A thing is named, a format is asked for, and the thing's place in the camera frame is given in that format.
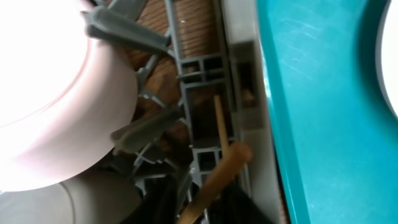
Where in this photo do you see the grey dish rack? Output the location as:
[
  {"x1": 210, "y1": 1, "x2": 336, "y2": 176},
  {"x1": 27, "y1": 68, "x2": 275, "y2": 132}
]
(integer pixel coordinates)
[{"x1": 80, "y1": 0, "x2": 282, "y2": 224}]

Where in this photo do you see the grey shallow bowl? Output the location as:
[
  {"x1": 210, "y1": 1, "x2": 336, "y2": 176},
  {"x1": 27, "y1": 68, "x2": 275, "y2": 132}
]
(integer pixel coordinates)
[{"x1": 1, "y1": 172, "x2": 141, "y2": 224}]

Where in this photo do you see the teal serving tray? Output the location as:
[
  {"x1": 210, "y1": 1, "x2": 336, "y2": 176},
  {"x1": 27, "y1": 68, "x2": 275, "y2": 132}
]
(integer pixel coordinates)
[{"x1": 256, "y1": 0, "x2": 397, "y2": 224}]

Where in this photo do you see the white round plate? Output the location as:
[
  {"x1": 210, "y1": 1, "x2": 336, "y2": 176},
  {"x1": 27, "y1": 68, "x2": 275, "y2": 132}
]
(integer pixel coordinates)
[{"x1": 375, "y1": 0, "x2": 397, "y2": 118}]

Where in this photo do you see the wooden chopstick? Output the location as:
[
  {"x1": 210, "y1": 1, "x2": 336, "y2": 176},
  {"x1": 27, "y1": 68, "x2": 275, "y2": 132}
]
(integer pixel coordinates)
[
  {"x1": 214, "y1": 95, "x2": 229, "y2": 159},
  {"x1": 176, "y1": 142, "x2": 253, "y2": 224}
]

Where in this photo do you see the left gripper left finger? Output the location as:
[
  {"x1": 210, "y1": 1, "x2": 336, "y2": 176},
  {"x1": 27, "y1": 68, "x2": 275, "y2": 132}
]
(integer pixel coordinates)
[{"x1": 120, "y1": 175, "x2": 187, "y2": 224}]

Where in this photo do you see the pink bowl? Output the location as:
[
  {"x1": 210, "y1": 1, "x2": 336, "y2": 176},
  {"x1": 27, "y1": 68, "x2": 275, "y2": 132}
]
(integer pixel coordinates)
[{"x1": 1, "y1": 0, "x2": 137, "y2": 192}]

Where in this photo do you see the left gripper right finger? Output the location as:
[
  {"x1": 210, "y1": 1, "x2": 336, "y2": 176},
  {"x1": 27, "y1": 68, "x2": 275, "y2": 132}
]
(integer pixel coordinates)
[{"x1": 209, "y1": 182, "x2": 273, "y2": 224}]

